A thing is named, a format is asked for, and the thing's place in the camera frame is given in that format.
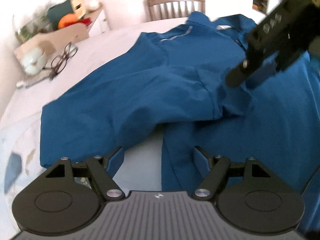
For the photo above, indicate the patterned white tablecloth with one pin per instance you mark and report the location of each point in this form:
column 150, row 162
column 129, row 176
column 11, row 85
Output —
column 20, row 165

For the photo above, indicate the white drawer sideboard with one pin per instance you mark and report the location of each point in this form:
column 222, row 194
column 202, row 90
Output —
column 99, row 23

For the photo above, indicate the dark framed eyeglasses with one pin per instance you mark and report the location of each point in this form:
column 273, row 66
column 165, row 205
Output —
column 59, row 62

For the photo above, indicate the yellow green radio box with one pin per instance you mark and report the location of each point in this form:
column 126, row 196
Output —
column 79, row 8

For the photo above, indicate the blue zip sweatshirt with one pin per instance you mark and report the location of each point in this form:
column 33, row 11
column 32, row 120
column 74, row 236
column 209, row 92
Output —
column 177, row 79

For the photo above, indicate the far wooden chair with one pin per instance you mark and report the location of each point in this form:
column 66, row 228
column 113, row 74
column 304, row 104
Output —
column 168, row 9

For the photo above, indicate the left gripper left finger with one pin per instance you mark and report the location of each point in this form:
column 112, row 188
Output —
column 102, row 170

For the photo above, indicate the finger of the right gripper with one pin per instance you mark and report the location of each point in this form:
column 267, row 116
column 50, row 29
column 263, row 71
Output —
column 243, row 71

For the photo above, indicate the orange round plush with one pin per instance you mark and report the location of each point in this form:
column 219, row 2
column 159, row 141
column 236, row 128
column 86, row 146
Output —
column 67, row 20

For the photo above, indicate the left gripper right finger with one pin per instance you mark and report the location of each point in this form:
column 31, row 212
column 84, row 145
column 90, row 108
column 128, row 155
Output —
column 213, row 170

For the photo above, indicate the light wooden stand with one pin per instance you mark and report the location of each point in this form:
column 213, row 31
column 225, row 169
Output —
column 54, row 41

